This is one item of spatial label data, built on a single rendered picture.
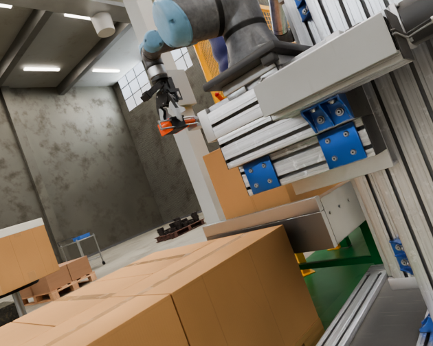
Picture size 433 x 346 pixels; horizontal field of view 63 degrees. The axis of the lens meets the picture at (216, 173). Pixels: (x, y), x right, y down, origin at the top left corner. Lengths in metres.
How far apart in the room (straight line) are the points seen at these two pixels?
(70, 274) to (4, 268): 3.96
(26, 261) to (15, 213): 10.75
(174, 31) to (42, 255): 2.19
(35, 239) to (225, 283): 1.86
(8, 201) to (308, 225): 12.53
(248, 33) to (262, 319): 0.92
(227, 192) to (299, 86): 1.10
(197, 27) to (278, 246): 0.87
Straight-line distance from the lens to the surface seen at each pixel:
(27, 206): 13.66
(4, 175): 13.74
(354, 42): 0.67
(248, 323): 1.27
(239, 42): 0.92
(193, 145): 2.80
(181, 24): 0.90
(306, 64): 0.70
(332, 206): 1.51
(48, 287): 6.48
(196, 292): 1.13
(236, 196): 1.70
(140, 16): 3.15
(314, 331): 1.55
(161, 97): 1.48
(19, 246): 2.77
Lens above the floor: 0.78
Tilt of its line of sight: 2 degrees up
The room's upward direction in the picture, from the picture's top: 21 degrees counter-clockwise
